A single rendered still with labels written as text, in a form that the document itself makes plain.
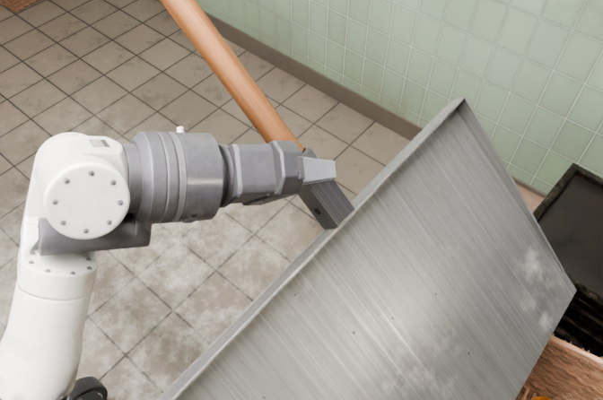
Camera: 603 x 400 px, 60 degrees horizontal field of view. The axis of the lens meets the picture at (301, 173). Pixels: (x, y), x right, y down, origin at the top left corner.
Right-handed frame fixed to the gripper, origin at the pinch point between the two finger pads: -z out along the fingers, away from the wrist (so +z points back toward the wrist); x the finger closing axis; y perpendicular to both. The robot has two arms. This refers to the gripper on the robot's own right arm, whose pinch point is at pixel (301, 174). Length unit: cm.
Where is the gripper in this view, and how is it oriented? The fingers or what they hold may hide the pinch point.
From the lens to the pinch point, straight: 58.4
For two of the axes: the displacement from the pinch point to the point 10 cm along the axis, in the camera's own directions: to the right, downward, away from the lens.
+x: 4.9, -1.8, -8.5
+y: -1.1, -9.8, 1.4
